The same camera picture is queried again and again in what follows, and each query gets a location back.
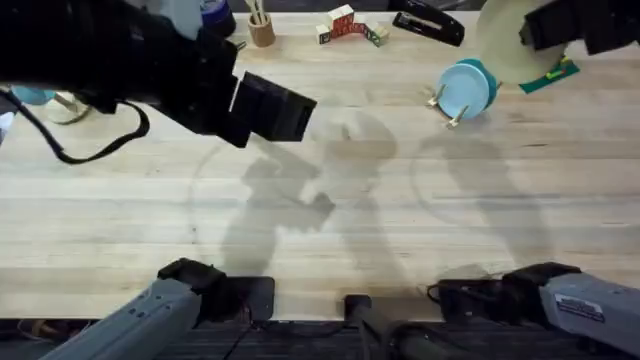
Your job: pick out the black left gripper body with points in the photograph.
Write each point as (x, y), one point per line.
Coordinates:
(272, 107)

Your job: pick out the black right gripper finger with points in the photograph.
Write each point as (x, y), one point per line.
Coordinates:
(530, 32)

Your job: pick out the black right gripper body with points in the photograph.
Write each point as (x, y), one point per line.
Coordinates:
(562, 22)

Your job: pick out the cream plate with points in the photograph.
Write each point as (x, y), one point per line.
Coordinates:
(500, 45)

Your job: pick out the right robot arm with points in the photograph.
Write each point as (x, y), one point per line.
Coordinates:
(590, 305)

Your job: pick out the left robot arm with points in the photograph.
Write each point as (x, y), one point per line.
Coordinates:
(105, 50)

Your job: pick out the small wooden peg rack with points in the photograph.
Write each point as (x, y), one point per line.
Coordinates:
(456, 118)

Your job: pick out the green board with blocks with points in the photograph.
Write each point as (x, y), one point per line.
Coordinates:
(550, 77)

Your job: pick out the teal plate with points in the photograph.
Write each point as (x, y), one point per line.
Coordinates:
(492, 80)

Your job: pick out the wooden cup with utensils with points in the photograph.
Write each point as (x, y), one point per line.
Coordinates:
(261, 30)

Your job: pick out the light blue plate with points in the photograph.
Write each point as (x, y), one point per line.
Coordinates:
(462, 90)

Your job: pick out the black stapler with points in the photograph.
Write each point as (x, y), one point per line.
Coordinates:
(430, 22)

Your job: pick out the heap of toy blocks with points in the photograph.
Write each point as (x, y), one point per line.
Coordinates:
(350, 22)

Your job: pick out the beige plate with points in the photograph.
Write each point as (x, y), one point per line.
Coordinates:
(62, 114)

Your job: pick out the pale blue plate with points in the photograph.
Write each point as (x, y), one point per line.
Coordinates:
(32, 95)

